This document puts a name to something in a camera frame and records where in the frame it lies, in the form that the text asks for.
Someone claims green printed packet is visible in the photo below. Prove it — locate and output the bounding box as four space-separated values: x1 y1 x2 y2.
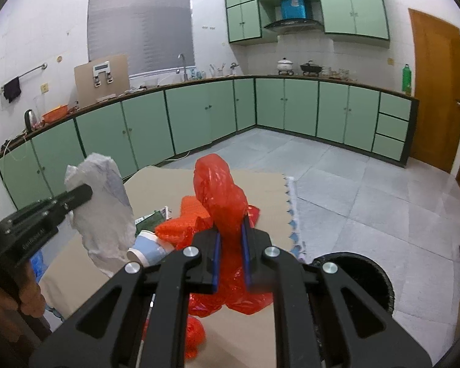
134 206 172 234

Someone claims green base cabinet run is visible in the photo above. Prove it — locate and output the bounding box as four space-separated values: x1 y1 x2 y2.
0 76 420 209

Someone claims green wall cabinet unit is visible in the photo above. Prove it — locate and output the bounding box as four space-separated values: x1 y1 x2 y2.
224 0 392 44

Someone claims orange foam net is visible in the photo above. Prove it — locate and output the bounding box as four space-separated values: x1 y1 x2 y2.
154 195 215 251

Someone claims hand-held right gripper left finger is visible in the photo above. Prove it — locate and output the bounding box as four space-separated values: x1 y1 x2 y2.
29 227 223 368

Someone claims cardboard board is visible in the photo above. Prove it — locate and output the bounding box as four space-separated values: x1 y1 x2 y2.
74 54 131 104

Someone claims metal towel rail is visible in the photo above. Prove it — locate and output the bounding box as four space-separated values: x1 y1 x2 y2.
1 62 48 92

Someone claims black wok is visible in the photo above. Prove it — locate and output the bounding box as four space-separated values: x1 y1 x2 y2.
300 60 323 76

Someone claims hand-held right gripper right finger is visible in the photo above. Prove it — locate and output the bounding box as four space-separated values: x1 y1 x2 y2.
241 215 434 368

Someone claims grey window blind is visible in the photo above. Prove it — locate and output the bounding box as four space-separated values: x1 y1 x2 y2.
87 0 195 79

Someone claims black cloth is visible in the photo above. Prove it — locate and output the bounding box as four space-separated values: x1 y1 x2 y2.
2 77 22 103

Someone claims range hood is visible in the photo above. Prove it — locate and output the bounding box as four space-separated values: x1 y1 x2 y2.
263 18 325 34

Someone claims orange plastic basket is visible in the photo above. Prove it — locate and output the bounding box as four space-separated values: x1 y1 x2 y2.
42 105 69 124

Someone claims white blue paper cup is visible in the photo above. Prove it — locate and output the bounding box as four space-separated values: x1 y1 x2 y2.
126 230 177 267

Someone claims blue white patterned cloth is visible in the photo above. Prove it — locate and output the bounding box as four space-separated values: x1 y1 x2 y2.
282 176 309 263

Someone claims white plastic holder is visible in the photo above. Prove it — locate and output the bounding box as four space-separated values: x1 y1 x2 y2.
93 61 113 86

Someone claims blue box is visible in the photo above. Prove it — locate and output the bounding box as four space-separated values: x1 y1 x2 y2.
281 0 306 21

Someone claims person's left hand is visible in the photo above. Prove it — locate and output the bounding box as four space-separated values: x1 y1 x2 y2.
0 263 47 319

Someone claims white floor cable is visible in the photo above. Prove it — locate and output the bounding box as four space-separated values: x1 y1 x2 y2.
157 149 192 165

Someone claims red plastic bag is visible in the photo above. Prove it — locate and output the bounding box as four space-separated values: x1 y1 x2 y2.
144 153 274 361

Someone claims white plastic bag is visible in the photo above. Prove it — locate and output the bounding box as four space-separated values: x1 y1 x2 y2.
64 152 136 278

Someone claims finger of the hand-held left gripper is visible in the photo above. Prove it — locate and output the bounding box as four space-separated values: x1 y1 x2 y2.
6 183 94 228

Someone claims black round bin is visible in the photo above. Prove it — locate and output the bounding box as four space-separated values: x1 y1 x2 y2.
309 252 395 317

